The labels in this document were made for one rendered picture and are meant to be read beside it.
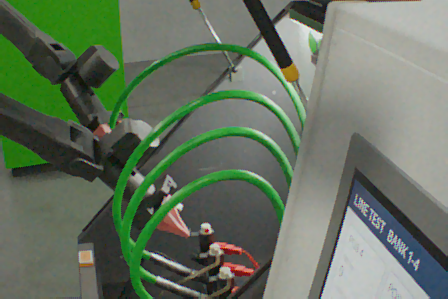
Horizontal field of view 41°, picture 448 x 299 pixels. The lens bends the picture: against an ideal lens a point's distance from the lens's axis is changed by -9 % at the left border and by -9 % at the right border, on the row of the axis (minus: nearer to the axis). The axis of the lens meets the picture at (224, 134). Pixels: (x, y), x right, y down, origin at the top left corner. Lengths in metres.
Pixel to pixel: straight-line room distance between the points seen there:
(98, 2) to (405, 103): 3.83
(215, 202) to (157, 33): 6.13
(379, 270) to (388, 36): 0.21
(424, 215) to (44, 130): 0.70
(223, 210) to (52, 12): 2.96
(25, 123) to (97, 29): 3.31
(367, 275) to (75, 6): 3.85
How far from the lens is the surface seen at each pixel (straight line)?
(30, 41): 1.32
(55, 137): 1.05
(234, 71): 1.40
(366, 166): 0.58
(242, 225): 1.54
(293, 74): 0.76
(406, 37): 0.56
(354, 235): 0.59
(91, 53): 1.26
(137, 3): 7.50
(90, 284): 1.34
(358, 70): 0.63
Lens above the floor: 1.65
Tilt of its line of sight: 19 degrees down
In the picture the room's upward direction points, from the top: 4 degrees counter-clockwise
